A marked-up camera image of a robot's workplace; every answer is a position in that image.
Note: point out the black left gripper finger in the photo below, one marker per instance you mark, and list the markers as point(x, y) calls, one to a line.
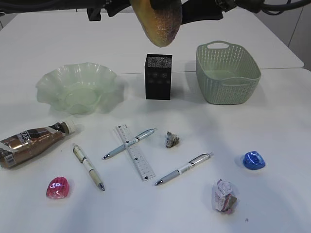
point(113, 7)

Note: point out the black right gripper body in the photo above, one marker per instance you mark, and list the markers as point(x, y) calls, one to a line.
point(199, 10)

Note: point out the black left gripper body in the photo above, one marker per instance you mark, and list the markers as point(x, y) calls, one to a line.
point(94, 14)

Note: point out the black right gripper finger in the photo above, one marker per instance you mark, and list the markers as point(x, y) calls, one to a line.
point(163, 4)

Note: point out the brown bread loaf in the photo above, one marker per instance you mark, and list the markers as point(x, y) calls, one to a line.
point(160, 25)

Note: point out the small grey paper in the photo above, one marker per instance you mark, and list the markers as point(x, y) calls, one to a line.
point(171, 140)

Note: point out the white paper ball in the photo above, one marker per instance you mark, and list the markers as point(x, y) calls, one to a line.
point(224, 199)

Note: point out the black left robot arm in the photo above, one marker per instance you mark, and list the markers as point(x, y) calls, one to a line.
point(93, 7)

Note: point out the black mesh pen holder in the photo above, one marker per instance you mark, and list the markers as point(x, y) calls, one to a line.
point(158, 71)

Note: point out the green plastic woven basket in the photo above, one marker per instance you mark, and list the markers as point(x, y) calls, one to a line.
point(227, 74)

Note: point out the green wavy glass plate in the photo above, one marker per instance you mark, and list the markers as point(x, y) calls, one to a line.
point(75, 88)

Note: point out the blue grip pen on ruler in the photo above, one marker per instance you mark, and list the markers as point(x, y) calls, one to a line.
point(121, 148)

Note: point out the beige grip ballpoint pen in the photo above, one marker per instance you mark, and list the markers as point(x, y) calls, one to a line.
point(83, 159)

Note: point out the grey grip ballpoint pen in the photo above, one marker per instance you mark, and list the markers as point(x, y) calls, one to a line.
point(191, 164)

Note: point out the brown coffee drink bottle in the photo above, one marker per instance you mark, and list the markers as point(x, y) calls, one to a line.
point(30, 143)

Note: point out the clear plastic ruler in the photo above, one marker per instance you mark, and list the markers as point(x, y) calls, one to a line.
point(141, 164)

